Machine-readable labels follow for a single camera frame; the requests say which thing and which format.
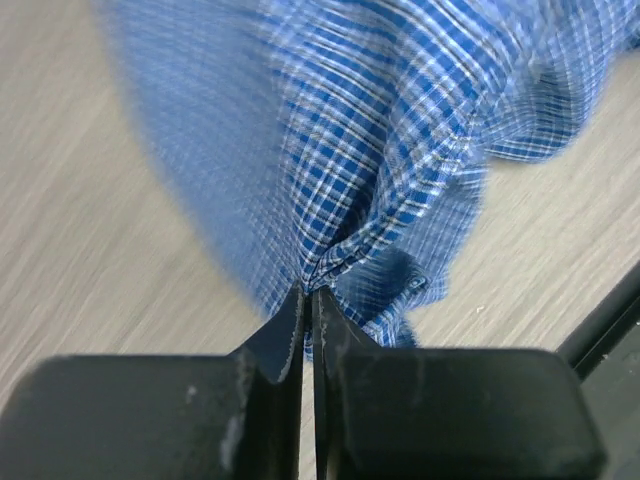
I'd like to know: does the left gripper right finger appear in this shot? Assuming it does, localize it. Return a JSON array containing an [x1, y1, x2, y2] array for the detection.
[[310, 289, 607, 479]]

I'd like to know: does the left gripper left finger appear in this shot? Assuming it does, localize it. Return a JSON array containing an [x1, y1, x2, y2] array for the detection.
[[1, 286, 304, 479]]

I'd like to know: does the blue checked long sleeve shirt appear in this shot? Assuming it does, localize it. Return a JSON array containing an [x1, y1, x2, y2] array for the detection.
[[98, 1, 639, 347]]

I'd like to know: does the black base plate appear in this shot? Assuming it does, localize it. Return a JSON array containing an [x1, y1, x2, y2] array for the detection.
[[557, 266, 640, 480]]

